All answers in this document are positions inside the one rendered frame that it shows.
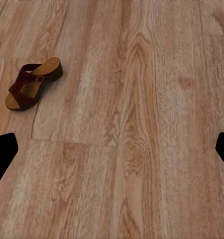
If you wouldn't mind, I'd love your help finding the sandal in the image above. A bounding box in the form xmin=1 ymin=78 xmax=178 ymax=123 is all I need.
xmin=5 ymin=57 xmax=63 ymax=112

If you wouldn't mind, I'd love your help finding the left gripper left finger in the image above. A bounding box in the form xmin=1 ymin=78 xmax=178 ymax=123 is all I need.
xmin=0 ymin=132 xmax=18 ymax=180

